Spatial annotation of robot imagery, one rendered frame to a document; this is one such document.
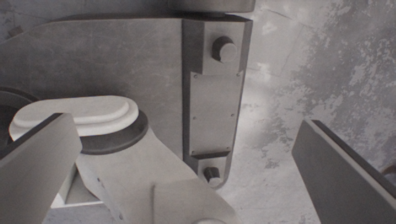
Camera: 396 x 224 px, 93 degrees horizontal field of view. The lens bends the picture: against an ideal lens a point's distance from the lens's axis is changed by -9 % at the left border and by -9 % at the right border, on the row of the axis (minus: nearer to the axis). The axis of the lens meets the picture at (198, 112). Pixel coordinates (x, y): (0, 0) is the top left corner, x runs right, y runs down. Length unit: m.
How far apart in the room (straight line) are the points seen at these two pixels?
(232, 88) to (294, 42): 0.35
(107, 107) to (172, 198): 0.20
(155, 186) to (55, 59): 0.33
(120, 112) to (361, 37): 0.87
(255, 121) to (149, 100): 0.47
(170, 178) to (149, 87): 0.25
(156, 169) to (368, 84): 0.98
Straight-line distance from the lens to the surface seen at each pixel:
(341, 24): 0.88
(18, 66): 0.54
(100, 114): 0.36
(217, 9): 0.43
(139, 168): 0.32
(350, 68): 1.00
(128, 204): 0.28
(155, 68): 0.47
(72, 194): 0.50
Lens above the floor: 0.61
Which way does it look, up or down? 57 degrees down
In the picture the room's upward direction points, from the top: 158 degrees clockwise
